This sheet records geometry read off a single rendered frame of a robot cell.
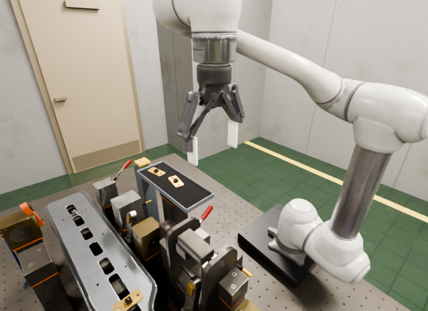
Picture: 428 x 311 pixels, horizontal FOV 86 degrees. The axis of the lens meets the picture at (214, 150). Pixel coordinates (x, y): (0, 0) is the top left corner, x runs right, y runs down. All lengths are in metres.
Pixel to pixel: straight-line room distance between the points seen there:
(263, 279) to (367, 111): 0.85
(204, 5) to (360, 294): 1.26
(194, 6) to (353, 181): 0.70
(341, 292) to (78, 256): 1.10
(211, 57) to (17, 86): 3.08
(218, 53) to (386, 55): 3.00
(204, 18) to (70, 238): 0.95
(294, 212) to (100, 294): 0.79
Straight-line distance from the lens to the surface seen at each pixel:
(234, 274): 0.73
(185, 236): 0.73
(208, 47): 0.47
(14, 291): 1.49
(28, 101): 3.46
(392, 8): 3.41
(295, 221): 1.12
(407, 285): 2.54
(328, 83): 0.77
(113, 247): 1.02
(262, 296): 1.21
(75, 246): 1.09
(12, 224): 1.23
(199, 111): 0.50
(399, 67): 3.36
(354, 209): 0.95
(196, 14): 0.48
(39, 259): 1.06
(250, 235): 1.33
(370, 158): 0.84
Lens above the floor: 1.72
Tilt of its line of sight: 26 degrees down
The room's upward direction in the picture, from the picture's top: straight up
